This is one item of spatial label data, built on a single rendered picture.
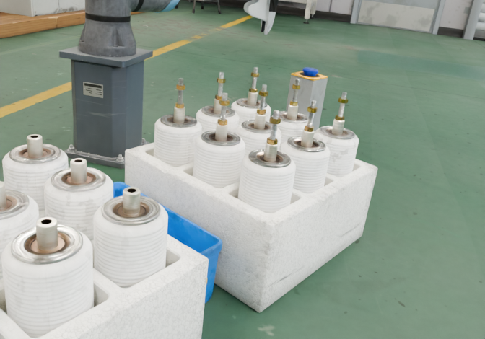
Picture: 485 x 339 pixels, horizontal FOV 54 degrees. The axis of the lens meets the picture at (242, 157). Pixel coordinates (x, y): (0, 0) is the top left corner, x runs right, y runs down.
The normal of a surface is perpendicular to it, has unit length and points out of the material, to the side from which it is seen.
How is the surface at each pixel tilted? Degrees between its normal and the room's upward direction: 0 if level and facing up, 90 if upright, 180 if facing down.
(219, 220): 90
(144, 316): 90
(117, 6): 90
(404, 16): 90
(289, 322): 0
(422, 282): 0
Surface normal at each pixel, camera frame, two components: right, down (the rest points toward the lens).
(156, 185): -0.65, 0.23
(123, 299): 0.11, -0.92
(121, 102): 0.52, 0.38
